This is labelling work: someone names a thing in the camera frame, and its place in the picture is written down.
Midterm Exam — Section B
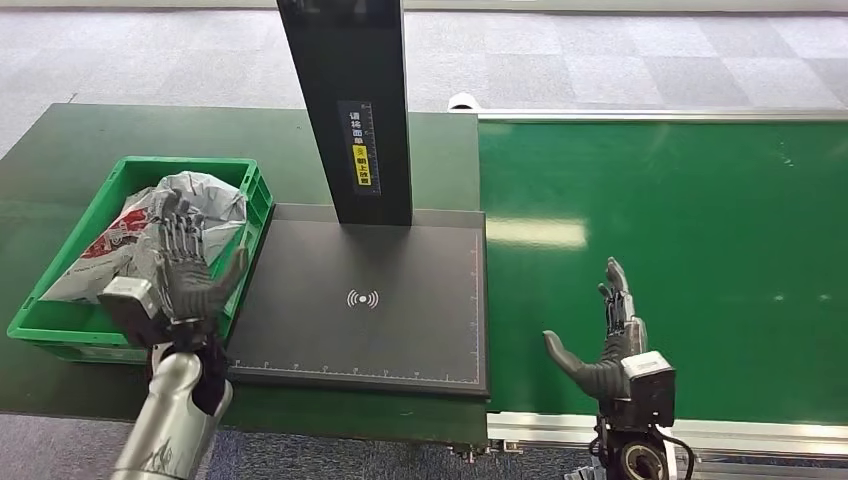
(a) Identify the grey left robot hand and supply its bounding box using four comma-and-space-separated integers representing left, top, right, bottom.
153, 188, 250, 326

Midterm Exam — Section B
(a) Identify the dark green table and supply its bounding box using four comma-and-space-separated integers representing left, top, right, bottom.
0, 102, 490, 446

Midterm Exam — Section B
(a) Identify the black inbound scanner machine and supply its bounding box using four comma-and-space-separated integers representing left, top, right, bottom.
225, 0, 492, 399

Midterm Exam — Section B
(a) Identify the grey red-printed poly package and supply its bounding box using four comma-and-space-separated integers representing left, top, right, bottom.
40, 188, 167, 304

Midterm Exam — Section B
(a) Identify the green plastic crate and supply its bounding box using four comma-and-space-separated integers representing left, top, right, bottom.
6, 156, 275, 366

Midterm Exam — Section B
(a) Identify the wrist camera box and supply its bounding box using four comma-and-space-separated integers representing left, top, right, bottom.
620, 351, 677, 429
97, 276, 175, 349

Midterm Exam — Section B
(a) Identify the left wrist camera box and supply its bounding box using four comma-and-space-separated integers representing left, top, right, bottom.
97, 276, 175, 349

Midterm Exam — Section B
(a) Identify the metal conveyor bracket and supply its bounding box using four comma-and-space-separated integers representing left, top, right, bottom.
450, 442, 525, 463

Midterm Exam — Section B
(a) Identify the aluminium conveyor side rail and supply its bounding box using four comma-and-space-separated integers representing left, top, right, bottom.
486, 410, 848, 458
450, 107, 848, 125

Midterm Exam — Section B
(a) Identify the green conveyor belt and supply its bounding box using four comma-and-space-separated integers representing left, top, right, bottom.
478, 119, 848, 425

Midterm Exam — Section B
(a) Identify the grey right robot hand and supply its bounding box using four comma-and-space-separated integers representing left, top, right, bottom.
543, 256, 649, 402

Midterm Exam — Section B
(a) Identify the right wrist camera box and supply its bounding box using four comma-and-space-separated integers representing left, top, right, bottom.
620, 351, 677, 429

